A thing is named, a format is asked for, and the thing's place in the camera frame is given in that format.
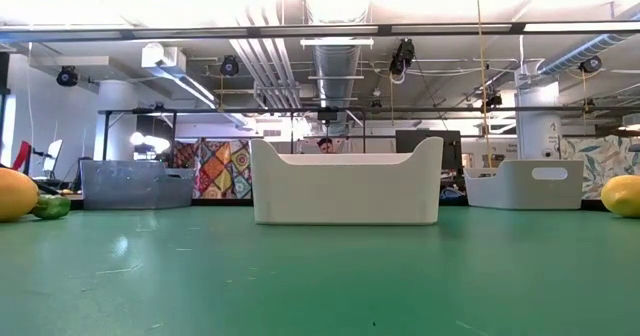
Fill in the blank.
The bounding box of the white round pillar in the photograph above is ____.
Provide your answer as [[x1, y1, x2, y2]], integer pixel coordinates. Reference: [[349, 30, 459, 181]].
[[516, 83, 562, 161]]

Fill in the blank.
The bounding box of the white plastic basket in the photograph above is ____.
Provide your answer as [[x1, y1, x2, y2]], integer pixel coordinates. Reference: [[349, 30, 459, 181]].
[[250, 135, 445, 226]]

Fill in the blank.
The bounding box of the blue grey air duct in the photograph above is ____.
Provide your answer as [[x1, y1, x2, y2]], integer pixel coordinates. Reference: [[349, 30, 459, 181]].
[[537, 32, 629, 76]]

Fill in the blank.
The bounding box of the red object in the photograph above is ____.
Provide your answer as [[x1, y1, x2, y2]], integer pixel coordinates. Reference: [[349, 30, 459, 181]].
[[10, 140, 33, 172]]

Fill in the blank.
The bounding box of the orange round fruit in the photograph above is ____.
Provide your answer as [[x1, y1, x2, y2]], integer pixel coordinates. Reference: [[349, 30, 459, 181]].
[[0, 168, 40, 223]]

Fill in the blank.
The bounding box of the green bell pepper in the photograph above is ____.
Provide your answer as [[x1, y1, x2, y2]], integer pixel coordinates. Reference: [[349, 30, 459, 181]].
[[30, 194, 72, 221]]

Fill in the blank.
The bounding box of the dark grey translucent basket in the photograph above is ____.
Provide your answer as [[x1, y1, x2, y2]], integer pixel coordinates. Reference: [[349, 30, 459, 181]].
[[79, 159, 196, 211]]

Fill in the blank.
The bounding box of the black spotlight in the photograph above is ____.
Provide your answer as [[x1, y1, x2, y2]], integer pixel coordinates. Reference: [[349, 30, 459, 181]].
[[388, 38, 416, 77], [55, 64, 80, 88], [579, 55, 604, 75], [219, 54, 240, 78]]

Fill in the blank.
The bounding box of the yellow lemon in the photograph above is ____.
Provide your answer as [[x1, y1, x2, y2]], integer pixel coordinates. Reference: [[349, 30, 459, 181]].
[[600, 174, 640, 219]]

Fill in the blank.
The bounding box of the black metal scaffold frame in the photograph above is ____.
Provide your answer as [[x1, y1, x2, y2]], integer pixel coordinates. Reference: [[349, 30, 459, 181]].
[[97, 104, 640, 163]]

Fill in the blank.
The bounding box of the colourful patterned quilt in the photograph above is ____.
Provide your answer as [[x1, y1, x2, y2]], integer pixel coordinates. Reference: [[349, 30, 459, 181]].
[[172, 138, 254, 200]]

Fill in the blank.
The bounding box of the floral print panel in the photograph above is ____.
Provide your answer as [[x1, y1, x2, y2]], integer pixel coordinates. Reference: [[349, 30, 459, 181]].
[[559, 134, 640, 201]]

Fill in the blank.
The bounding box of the silver air duct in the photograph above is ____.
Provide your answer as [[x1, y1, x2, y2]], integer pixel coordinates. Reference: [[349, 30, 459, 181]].
[[312, 43, 362, 127]]

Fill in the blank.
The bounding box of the light grey plastic basket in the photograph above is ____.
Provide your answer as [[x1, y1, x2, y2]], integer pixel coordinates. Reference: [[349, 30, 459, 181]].
[[463, 159, 585, 211]]

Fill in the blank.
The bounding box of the white boxy lamp unit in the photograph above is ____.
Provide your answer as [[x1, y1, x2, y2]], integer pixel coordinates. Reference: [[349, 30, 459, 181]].
[[141, 42, 187, 70]]

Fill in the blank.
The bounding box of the black monitor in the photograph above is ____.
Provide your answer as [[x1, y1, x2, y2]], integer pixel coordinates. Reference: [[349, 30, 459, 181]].
[[394, 129, 464, 173]]

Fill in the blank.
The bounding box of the green table mat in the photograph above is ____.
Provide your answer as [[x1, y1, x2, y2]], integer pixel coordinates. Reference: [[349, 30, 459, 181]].
[[0, 204, 640, 336]]

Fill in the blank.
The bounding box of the grey horizontal beam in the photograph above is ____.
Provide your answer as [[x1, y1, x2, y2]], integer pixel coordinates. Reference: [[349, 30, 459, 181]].
[[0, 20, 640, 43]]

